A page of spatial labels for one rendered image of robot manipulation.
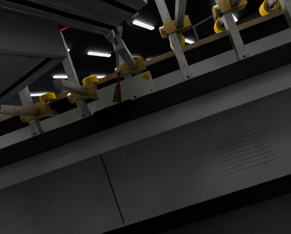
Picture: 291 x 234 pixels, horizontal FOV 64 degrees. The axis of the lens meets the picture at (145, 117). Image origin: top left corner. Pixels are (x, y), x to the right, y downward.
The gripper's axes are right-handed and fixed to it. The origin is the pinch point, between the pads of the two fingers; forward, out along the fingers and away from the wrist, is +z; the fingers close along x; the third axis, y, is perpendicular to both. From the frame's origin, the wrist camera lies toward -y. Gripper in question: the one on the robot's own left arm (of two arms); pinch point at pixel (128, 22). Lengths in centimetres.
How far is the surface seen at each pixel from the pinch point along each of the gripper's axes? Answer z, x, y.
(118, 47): 17.1, -23.9, -4.6
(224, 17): 10.5, 7.2, 39.4
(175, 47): 15.2, 6.5, 15.2
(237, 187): 89, 28, 23
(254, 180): 88, 29, 32
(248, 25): 13, 26, 55
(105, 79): 12.2, 24.8, -23.3
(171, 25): 5.6, 5.7, 16.9
